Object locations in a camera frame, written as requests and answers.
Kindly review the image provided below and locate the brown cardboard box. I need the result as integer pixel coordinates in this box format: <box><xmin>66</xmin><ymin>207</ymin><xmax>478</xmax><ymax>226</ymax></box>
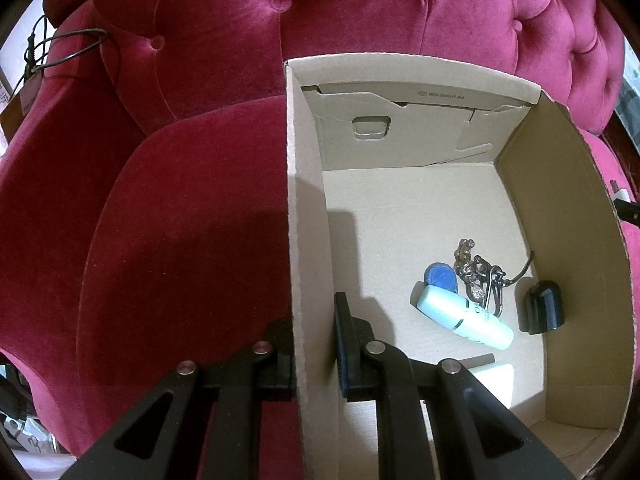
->
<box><xmin>284</xmin><ymin>53</ymin><xmax>636</xmax><ymax>479</ymax></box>

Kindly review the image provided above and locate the white usb charger plug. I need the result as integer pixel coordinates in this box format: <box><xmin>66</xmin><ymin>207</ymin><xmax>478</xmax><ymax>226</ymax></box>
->
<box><xmin>610</xmin><ymin>180</ymin><xmax>631</xmax><ymax>203</ymax></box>

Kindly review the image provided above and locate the white rectangular block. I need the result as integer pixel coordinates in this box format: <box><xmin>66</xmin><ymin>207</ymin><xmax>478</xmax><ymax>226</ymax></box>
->
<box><xmin>470</xmin><ymin>362</ymin><xmax>515</xmax><ymax>408</ymax></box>

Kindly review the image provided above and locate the light blue white tube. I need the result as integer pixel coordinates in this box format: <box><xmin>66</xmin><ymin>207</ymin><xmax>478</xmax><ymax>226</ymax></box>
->
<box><xmin>416</xmin><ymin>285</ymin><xmax>514</xmax><ymax>350</ymax></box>

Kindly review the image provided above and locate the black plastic cap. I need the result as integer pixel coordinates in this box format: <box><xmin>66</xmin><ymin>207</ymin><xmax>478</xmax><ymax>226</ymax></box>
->
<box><xmin>525</xmin><ymin>280</ymin><xmax>565</xmax><ymax>335</ymax></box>

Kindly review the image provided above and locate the blue round key fob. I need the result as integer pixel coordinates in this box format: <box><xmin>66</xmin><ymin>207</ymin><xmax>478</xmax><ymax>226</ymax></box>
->
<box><xmin>424</xmin><ymin>262</ymin><xmax>458</xmax><ymax>294</ymax></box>

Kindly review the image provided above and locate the red velvet tufted sofa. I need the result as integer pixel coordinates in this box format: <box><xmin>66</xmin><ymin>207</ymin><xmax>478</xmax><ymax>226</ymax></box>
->
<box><xmin>1</xmin><ymin>0</ymin><xmax>624</xmax><ymax>479</ymax></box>

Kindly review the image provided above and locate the brown leather tag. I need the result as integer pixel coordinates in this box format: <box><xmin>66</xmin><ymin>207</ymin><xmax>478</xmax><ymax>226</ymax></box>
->
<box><xmin>1</xmin><ymin>72</ymin><xmax>42</xmax><ymax>143</ymax></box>

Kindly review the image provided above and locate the metal keychain with carabiner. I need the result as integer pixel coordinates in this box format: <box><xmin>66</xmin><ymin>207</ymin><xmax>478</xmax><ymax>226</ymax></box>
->
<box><xmin>454</xmin><ymin>238</ymin><xmax>506</xmax><ymax>318</ymax></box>

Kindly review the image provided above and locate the black cable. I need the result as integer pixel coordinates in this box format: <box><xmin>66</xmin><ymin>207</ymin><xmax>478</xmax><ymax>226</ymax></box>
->
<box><xmin>8</xmin><ymin>13</ymin><xmax>110</xmax><ymax>99</ymax></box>

